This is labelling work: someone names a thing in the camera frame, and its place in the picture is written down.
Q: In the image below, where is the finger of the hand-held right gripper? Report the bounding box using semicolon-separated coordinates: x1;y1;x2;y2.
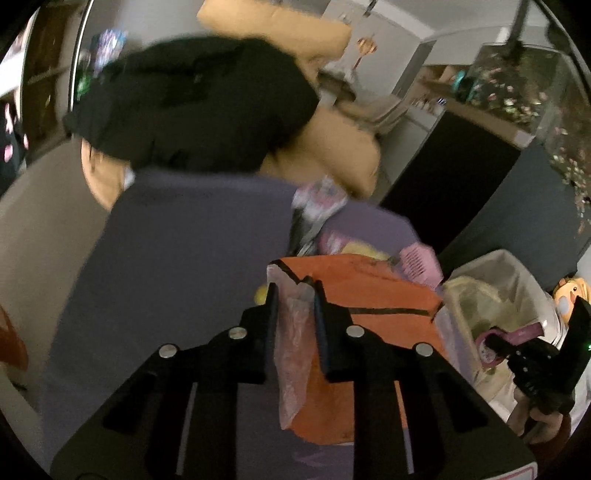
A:
485;332;523;366

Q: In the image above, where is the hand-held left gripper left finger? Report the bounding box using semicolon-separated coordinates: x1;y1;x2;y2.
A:
50;282;280;480

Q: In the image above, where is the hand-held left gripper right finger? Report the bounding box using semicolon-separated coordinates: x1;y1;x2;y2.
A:
313;279;536;480

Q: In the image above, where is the orange paper bag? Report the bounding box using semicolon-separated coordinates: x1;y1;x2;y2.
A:
267;255;446;446

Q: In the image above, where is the bin with yellowish bag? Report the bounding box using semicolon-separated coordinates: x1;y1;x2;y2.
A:
441;249;573;416

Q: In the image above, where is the person's right forearm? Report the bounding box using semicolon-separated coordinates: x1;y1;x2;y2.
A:
526;415;587;468

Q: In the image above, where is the person's right hand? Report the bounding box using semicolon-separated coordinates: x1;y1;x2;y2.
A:
505;392;565;438

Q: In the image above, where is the plush doll with mask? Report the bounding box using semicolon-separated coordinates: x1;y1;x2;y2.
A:
553;276;591;324

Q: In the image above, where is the green snack packet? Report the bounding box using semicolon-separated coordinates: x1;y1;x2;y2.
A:
288;208;324;257

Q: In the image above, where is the pink plastic basket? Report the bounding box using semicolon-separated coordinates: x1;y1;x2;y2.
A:
399;243;445;289

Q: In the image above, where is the pink white snack packet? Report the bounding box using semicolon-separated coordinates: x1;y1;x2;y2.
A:
292;175;349;220

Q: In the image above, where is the dark blue cabinet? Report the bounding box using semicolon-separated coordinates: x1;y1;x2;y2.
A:
379;111;591;296

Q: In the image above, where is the yellow beanbag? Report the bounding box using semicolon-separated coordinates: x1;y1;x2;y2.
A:
81;108;384;213

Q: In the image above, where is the dining table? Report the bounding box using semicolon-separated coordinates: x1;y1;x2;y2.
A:
318;69;407;134

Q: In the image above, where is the black jacket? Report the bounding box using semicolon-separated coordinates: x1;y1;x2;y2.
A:
62;36;320;174

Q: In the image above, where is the aquarium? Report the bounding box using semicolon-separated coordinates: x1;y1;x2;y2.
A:
455;41;591;204

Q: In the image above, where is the orange object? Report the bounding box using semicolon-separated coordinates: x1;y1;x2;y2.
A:
0;307;28;370

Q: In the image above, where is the red hanging ornament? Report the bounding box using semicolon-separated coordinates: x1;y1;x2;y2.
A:
355;34;377;72

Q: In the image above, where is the shiny colourful bag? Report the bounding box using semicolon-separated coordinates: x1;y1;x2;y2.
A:
76;28;127;100

